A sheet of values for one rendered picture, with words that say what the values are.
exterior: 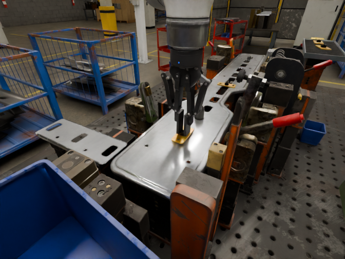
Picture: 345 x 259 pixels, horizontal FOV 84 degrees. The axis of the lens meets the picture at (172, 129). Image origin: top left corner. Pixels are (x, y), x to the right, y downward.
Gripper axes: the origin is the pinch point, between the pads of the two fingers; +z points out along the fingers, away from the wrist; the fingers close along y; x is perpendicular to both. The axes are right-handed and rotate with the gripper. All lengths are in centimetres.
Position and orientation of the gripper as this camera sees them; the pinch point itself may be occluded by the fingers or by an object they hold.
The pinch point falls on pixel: (183, 122)
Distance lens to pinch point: 54.9
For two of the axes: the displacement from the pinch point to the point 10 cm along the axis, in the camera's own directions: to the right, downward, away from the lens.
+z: 0.0, 8.3, 5.6
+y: -8.7, -2.7, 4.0
